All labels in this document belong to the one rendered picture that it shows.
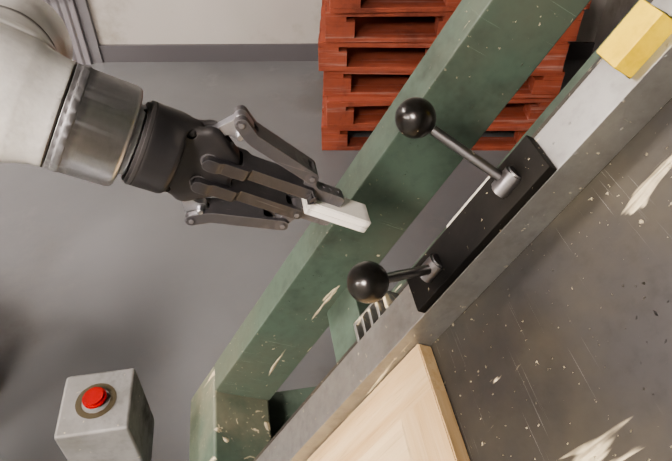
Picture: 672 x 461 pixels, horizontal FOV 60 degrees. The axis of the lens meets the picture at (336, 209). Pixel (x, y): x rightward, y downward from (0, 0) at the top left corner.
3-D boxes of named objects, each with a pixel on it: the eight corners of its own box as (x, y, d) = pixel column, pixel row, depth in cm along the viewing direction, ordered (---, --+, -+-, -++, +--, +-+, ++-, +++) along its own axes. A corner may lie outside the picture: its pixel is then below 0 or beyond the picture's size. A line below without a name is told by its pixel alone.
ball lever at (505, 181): (505, 196, 56) (391, 116, 56) (531, 166, 54) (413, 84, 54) (504, 212, 53) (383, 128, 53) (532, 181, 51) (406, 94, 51)
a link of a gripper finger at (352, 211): (303, 189, 58) (307, 183, 58) (362, 209, 61) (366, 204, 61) (307, 208, 56) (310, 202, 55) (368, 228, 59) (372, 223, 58)
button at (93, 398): (86, 394, 102) (83, 387, 101) (110, 390, 102) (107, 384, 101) (82, 414, 99) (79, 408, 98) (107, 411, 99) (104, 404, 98)
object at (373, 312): (372, 328, 75) (352, 324, 74) (402, 294, 72) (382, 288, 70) (379, 354, 72) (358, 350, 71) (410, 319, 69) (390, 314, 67)
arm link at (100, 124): (57, 128, 53) (124, 150, 55) (34, 191, 46) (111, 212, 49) (85, 43, 48) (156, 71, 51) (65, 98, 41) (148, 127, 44)
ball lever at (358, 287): (417, 265, 62) (331, 282, 53) (438, 241, 60) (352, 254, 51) (439, 293, 61) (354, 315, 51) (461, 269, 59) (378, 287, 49)
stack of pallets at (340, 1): (513, 75, 385) (545, -77, 325) (551, 150, 319) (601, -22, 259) (321, 76, 384) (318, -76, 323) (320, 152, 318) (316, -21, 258)
